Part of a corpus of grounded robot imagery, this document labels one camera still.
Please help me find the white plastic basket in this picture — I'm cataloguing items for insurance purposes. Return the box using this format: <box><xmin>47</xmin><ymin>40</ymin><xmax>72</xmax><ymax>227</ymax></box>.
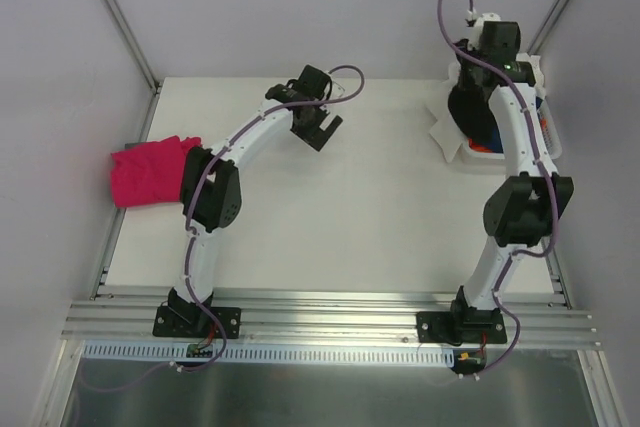
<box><xmin>459</xmin><ymin>53</ymin><xmax>562</xmax><ymax>166</ymax></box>

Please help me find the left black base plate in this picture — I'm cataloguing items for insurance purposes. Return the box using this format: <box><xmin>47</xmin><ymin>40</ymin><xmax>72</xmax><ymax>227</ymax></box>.
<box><xmin>152</xmin><ymin>305</ymin><xmax>242</xmax><ymax>339</ymax></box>

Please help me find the aluminium mounting rail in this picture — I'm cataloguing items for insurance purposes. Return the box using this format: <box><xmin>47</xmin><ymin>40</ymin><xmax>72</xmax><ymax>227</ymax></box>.
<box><xmin>62</xmin><ymin>286</ymin><xmax>604</xmax><ymax>350</ymax></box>

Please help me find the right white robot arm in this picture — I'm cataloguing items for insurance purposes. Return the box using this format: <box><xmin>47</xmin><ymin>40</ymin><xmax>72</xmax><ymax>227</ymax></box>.
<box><xmin>447</xmin><ymin>11</ymin><xmax>574</xmax><ymax>343</ymax></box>

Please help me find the orange t shirt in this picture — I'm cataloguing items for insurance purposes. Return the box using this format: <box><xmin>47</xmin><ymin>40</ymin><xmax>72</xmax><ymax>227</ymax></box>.
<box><xmin>469</xmin><ymin>139</ymin><xmax>493</xmax><ymax>154</ymax></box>

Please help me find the blue t shirt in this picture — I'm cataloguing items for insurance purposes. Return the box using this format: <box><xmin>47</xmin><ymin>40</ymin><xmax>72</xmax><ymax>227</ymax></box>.
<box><xmin>481</xmin><ymin>126</ymin><xmax>504</xmax><ymax>154</ymax></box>

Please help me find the black t shirt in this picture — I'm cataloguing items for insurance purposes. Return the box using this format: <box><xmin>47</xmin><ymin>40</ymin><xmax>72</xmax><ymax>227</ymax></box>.
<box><xmin>448</xmin><ymin>85</ymin><xmax>497</xmax><ymax>144</ymax></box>

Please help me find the folded pink t shirt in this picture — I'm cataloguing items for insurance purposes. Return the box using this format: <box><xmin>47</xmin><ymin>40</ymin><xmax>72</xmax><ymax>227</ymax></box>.
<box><xmin>110</xmin><ymin>136</ymin><xmax>202</xmax><ymax>208</ymax></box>

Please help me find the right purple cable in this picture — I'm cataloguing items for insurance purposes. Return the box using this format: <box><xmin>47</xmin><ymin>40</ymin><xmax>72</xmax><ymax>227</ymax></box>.
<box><xmin>438</xmin><ymin>0</ymin><xmax>561</xmax><ymax>382</ymax></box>

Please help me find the white slotted cable duct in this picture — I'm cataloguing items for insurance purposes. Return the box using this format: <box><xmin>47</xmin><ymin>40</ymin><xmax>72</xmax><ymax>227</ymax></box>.
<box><xmin>83</xmin><ymin>341</ymin><xmax>455</xmax><ymax>368</ymax></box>

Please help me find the purple cable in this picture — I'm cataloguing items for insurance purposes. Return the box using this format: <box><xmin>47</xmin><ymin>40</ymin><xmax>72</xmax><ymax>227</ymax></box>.
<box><xmin>79</xmin><ymin>65</ymin><xmax>365</xmax><ymax>391</ymax></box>
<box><xmin>438</xmin><ymin>0</ymin><xmax>561</xmax><ymax>382</ymax></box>

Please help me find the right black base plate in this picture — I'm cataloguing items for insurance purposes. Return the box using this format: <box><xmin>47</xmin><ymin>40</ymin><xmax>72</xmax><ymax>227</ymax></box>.
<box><xmin>415</xmin><ymin>309</ymin><xmax>507</xmax><ymax>347</ymax></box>

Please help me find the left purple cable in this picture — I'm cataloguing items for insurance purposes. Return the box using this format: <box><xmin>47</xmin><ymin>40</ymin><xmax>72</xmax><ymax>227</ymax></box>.
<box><xmin>79</xmin><ymin>65</ymin><xmax>365</xmax><ymax>391</ymax></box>

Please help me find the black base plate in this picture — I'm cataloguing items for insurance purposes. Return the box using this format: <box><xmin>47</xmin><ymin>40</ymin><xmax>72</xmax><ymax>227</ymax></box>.
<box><xmin>415</xmin><ymin>309</ymin><xmax>507</xmax><ymax>347</ymax></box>
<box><xmin>152</xmin><ymin>305</ymin><xmax>242</xmax><ymax>339</ymax></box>

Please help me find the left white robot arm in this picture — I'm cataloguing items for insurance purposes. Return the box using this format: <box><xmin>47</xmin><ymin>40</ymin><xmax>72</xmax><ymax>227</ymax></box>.
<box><xmin>167</xmin><ymin>65</ymin><xmax>342</xmax><ymax>335</ymax></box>

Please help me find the white t shirt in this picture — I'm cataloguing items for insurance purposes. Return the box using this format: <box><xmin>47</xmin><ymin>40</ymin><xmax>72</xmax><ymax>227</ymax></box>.
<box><xmin>427</xmin><ymin>61</ymin><xmax>468</xmax><ymax>163</ymax></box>

